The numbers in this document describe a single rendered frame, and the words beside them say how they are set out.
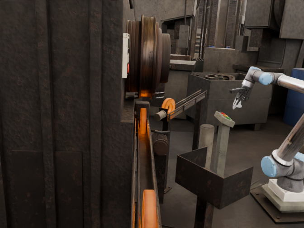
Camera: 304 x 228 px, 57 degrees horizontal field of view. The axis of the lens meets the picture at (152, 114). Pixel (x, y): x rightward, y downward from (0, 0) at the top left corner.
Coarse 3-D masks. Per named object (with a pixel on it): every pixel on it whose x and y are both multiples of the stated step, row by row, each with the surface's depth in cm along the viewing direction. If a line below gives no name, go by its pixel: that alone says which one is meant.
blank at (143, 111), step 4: (144, 108) 170; (144, 112) 165; (140, 116) 173; (144, 116) 164; (140, 120) 174; (144, 120) 163; (140, 124) 164; (144, 124) 163; (140, 128) 164; (144, 128) 164; (140, 132) 167; (144, 132) 167
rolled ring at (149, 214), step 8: (144, 192) 84; (152, 192) 84; (144, 200) 80; (152, 200) 80; (144, 208) 79; (152, 208) 78; (144, 216) 77; (152, 216) 77; (144, 224) 76; (152, 224) 76
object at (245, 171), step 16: (192, 160) 134; (176, 176) 129; (192, 176) 121; (208, 176) 113; (240, 176) 115; (192, 192) 122; (208, 192) 114; (224, 192) 110; (240, 192) 118; (208, 208) 128; (208, 224) 131
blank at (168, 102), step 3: (168, 99) 215; (171, 99) 217; (165, 102) 213; (168, 102) 214; (171, 102) 218; (174, 102) 222; (162, 105) 213; (165, 105) 212; (168, 105) 215; (171, 105) 220; (174, 105) 223; (165, 108) 212; (171, 108) 221; (174, 108) 224; (168, 111) 221
